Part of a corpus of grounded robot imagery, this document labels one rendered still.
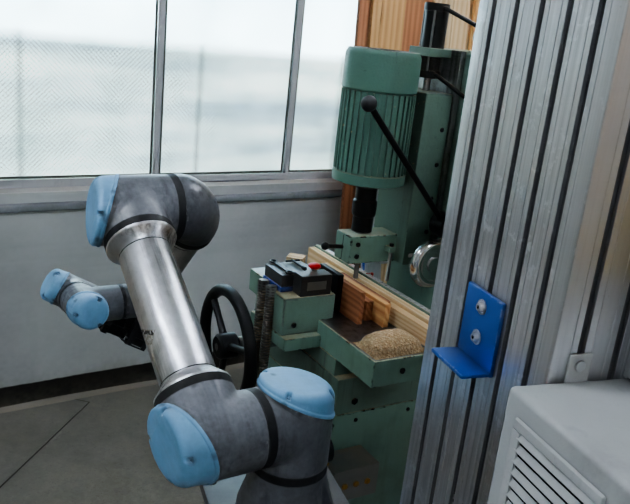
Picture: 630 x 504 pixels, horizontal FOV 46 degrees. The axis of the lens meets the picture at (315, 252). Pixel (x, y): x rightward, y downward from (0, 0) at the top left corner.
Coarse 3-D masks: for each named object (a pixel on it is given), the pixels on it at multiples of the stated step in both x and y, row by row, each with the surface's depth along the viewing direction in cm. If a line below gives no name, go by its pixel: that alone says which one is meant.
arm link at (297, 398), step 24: (264, 384) 106; (288, 384) 107; (312, 384) 109; (264, 408) 104; (288, 408) 104; (312, 408) 105; (288, 432) 104; (312, 432) 106; (288, 456) 106; (312, 456) 107
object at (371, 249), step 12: (372, 228) 187; (384, 228) 189; (336, 240) 184; (348, 240) 179; (360, 240) 179; (372, 240) 181; (384, 240) 183; (396, 240) 185; (336, 252) 184; (348, 252) 179; (360, 252) 181; (372, 252) 182; (384, 252) 184; (360, 264) 185
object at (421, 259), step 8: (432, 240) 178; (440, 240) 179; (424, 248) 177; (432, 248) 178; (416, 256) 177; (424, 256) 178; (432, 256) 179; (416, 264) 177; (424, 264) 179; (432, 264) 179; (416, 272) 178; (424, 272) 179; (432, 272) 180; (416, 280) 179; (424, 280) 180; (432, 280) 181
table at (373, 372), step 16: (256, 272) 198; (256, 288) 198; (320, 320) 171; (336, 320) 172; (368, 320) 174; (272, 336) 171; (288, 336) 168; (304, 336) 168; (320, 336) 170; (336, 336) 165; (352, 336) 164; (336, 352) 165; (352, 352) 159; (352, 368) 160; (368, 368) 154; (384, 368) 154; (400, 368) 156; (416, 368) 159; (368, 384) 155; (384, 384) 155
